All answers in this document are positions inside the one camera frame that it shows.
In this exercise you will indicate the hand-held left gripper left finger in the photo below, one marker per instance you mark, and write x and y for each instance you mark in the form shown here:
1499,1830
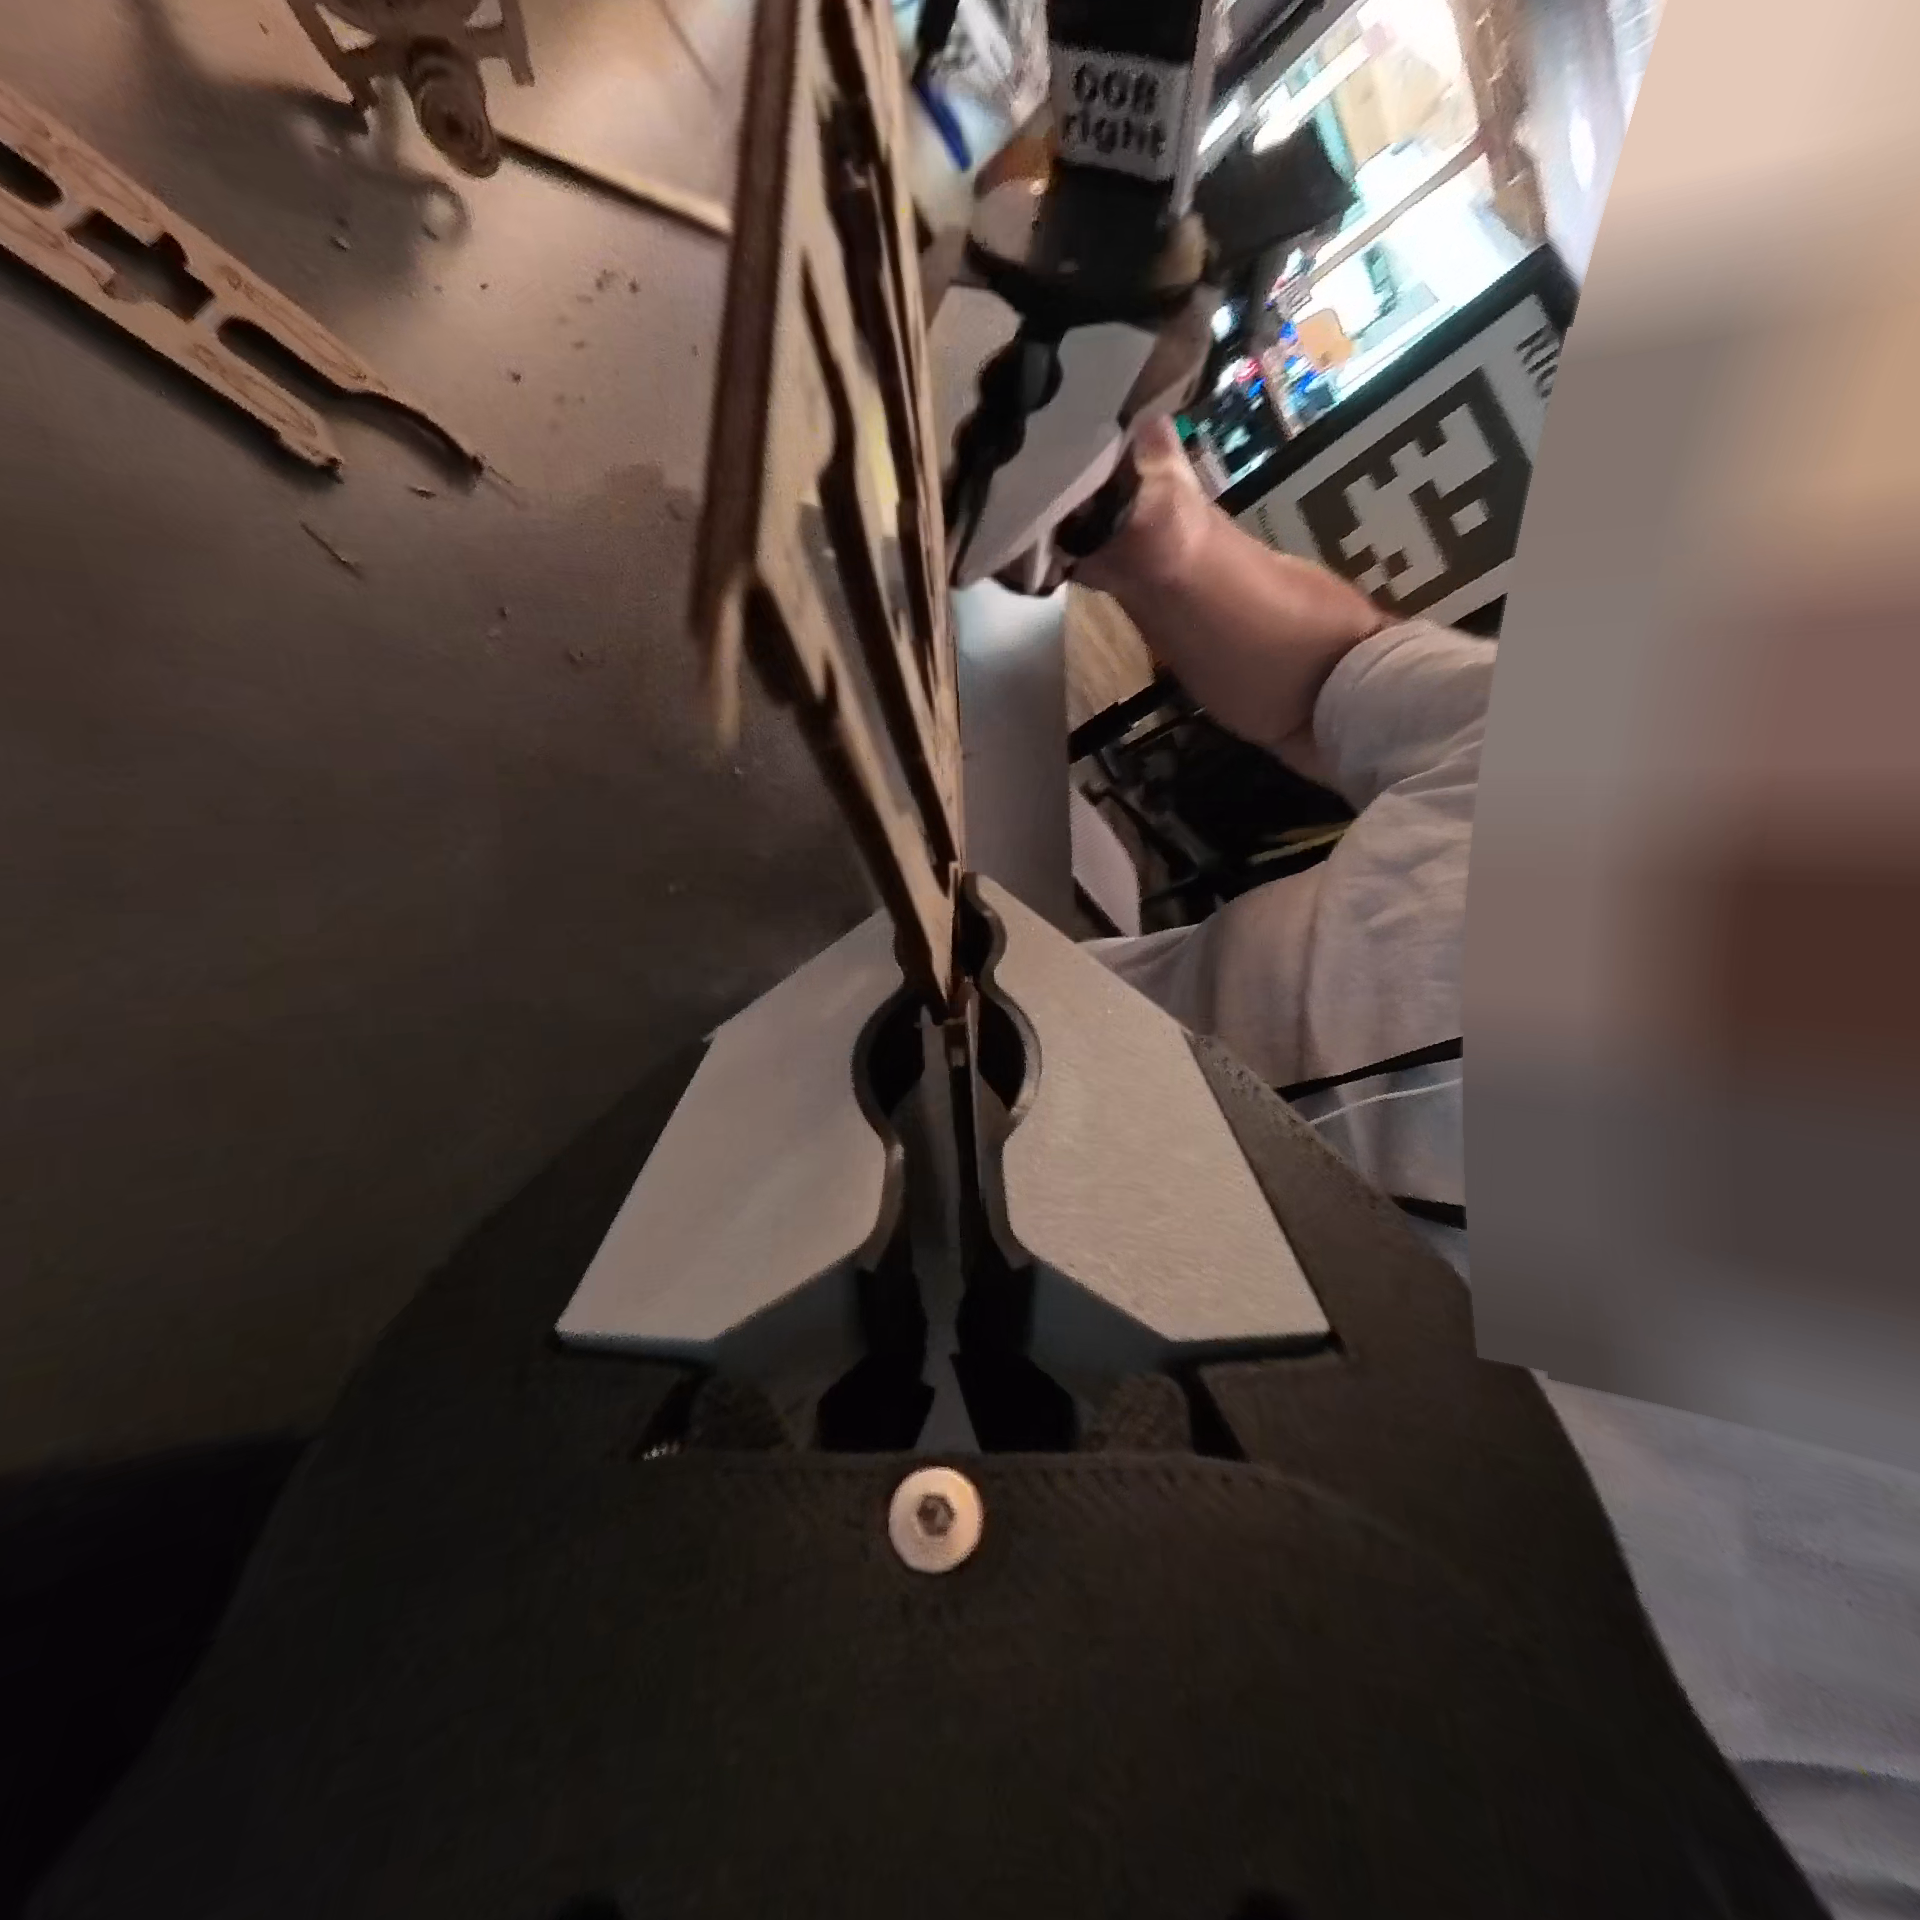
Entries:
735,1184

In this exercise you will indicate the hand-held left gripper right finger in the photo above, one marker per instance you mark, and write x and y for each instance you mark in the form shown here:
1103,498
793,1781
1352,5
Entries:
1140,1184

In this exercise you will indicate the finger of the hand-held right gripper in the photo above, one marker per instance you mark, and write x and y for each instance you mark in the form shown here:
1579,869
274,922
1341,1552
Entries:
960,322
1066,421

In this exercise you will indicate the laser-cut wooden parts sheet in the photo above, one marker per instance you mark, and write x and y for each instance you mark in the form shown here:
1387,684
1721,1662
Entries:
773,451

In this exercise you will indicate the long wooden strip part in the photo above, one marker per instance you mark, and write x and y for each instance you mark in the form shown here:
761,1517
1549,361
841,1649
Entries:
253,353

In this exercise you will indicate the person's right forearm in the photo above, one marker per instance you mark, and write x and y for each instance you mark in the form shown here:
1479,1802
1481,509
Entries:
1275,629

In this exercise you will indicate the assembled wooden model piece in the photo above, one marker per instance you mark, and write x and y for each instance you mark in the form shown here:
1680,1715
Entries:
451,113

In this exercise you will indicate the person's right hand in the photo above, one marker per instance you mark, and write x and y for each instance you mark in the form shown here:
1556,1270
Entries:
1184,509

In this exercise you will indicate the thin wooden stick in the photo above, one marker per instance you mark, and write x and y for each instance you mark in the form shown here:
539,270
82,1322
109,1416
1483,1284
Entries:
616,182

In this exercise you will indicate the black white marker sign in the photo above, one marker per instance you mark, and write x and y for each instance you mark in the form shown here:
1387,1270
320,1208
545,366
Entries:
1441,451

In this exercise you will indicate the black chair base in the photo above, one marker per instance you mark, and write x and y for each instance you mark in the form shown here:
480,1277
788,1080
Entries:
1200,810

